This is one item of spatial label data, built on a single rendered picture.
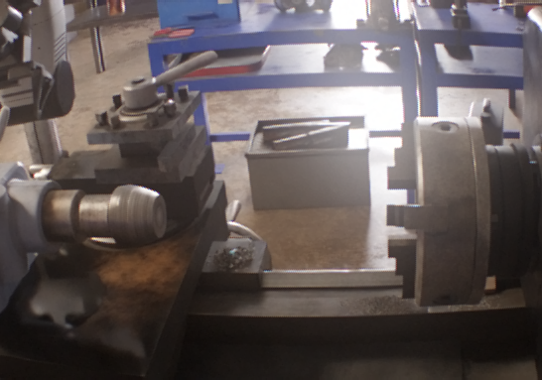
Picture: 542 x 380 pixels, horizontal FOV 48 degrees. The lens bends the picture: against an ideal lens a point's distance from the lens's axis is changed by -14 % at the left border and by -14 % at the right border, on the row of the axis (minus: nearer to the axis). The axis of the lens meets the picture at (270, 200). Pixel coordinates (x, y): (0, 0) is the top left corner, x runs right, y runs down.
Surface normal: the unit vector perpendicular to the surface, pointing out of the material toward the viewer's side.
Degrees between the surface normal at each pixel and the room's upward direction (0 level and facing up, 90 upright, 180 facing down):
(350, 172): 90
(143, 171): 90
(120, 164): 0
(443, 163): 31
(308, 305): 0
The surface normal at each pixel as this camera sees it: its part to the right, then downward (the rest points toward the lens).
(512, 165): -0.15, -0.68
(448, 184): -0.18, -0.25
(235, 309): -0.11, -0.87
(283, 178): -0.11, 0.50
